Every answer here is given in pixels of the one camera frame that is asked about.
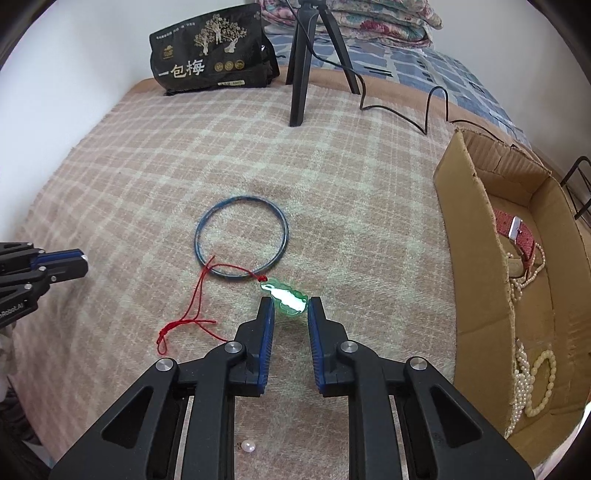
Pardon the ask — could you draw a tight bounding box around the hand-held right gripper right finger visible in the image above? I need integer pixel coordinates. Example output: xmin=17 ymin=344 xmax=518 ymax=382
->
xmin=307 ymin=296 xmax=536 ymax=480

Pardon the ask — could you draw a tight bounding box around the ring light on black tripod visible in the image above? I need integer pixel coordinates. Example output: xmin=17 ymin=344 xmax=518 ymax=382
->
xmin=285 ymin=0 xmax=362 ymax=127

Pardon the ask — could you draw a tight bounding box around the green pendant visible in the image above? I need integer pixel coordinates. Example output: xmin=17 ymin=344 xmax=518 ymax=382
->
xmin=157 ymin=256 xmax=309 ymax=355

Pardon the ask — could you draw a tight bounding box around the cardboard box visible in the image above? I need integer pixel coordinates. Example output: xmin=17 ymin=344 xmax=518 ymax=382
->
xmin=433 ymin=127 xmax=591 ymax=470

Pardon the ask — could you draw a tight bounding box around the blue bangle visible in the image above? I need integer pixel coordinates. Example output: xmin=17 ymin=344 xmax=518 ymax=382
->
xmin=194 ymin=195 xmax=290 ymax=278

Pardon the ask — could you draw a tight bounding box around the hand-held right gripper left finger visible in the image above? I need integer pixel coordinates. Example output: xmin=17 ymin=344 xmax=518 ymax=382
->
xmin=48 ymin=296 xmax=276 ymax=480

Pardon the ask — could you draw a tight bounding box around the red strap wristwatch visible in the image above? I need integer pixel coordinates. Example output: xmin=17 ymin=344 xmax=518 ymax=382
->
xmin=493 ymin=209 xmax=546 ymax=280

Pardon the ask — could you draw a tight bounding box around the black ring light cable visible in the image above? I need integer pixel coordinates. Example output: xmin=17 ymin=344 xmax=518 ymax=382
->
xmin=305 ymin=28 xmax=518 ymax=148

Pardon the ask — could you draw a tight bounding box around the white pearl necklace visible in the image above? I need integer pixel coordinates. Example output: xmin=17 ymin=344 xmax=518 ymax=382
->
xmin=505 ymin=256 xmax=548 ymax=439

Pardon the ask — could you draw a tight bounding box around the cream bead bracelet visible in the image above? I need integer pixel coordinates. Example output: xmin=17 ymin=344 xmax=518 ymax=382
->
xmin=525 ymin=350 xmax=558 ymax=416

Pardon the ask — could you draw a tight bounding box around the stack of folded floral quilts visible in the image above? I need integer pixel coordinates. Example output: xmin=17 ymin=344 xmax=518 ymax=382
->
xmin=259 ymin=0 xmax=444 ymax=49

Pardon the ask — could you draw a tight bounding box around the black metal clothes rack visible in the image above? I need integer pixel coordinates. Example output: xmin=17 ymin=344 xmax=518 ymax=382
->
xmin=558 ymin=156 xmax=591 ymax=220

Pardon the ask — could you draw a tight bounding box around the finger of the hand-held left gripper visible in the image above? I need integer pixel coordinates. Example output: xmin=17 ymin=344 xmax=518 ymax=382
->
xmin=0 ymin=261 xmax=89 ymax=305
xmin=0 ymin=241 xmax=88 ymax=274

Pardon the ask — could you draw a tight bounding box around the black printed bag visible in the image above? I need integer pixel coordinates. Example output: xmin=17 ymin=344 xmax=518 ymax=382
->
xmin=149 ymin=4 xmax=280 ymax=97

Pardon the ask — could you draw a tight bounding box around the blue patterned bedsheet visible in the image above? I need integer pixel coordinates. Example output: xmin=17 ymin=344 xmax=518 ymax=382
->
xmin=265 ymin=32 xmax=532 ymax=148

